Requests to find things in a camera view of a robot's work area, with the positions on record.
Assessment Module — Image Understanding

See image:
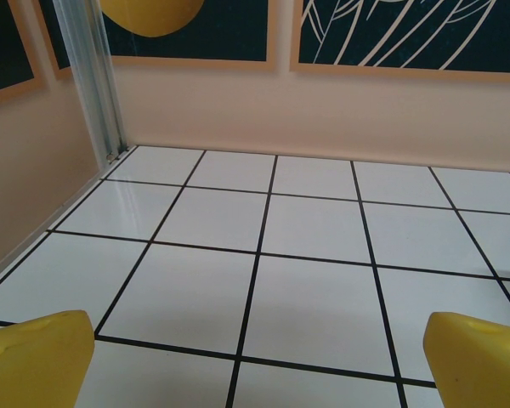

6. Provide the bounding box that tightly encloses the aluminium left corner post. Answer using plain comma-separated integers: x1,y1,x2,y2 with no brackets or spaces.
53,0,131,163

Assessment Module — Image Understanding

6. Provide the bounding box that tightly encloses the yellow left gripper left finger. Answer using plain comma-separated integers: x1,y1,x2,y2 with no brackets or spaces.
0,309,97,408

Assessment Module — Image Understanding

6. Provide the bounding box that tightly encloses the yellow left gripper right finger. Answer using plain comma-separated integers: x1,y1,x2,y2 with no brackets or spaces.
422,312,510,408

